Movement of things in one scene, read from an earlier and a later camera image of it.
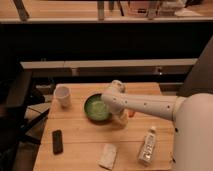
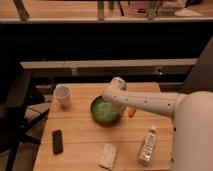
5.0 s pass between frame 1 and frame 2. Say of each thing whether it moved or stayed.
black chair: stayed
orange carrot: stayed
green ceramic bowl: moved
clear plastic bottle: stayed
